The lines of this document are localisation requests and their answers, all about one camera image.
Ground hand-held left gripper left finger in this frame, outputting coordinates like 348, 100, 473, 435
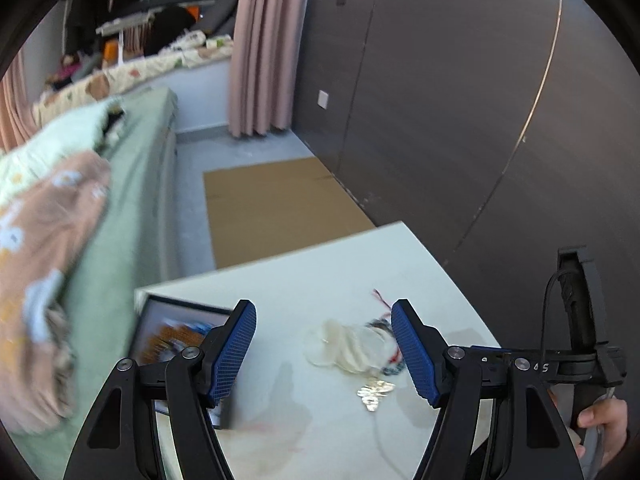
62, 299, 258, 480

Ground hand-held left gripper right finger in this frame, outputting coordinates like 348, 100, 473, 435
391, 298, 584, 480

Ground clear grey bead bracelet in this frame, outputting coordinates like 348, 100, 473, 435
364, 316, 412, 377

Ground silver butterfly pendant necklace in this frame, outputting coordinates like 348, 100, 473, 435
356, 379, 408, 478

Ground orange bead bracelet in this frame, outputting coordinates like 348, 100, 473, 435
149, 324, 202, 357

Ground red cord bracelet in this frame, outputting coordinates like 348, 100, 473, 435
372, 288, 404, 367

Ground black jewelry box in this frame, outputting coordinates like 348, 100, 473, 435
131, 294, 236, 431

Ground person's right hand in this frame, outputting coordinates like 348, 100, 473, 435
570, 398, 629, 469

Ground translucent plastic bag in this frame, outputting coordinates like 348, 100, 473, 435
304, 317, 397, 374

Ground cardboard sheet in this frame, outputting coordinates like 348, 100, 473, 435
202, 156, 377, 271

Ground green bed sheet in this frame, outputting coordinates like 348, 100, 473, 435
10, 86, 181, 436

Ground floral pink green quilt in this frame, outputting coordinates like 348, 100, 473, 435
0, 97, 127, 436

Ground dark wardrobe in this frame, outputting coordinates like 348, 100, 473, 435
292, 0, 640, 361

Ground patterned window seat cushion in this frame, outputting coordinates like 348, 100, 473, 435
32, 30, 236, 122

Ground pink curtain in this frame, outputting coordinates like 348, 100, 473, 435
227, 0, 314, 139
0, 50, 37, 152

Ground orange box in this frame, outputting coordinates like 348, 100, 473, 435
102, 40, 124, 69

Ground grey pillow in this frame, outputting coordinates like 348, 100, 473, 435
194, 0, 242, 37

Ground white drying rack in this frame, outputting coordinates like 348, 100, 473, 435
95, 11, 157, 37

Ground dark hanging clothes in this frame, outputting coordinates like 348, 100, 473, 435
65, 0, 147, 57

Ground grey bed frame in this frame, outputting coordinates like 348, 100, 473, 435
145, 127, 184, 286

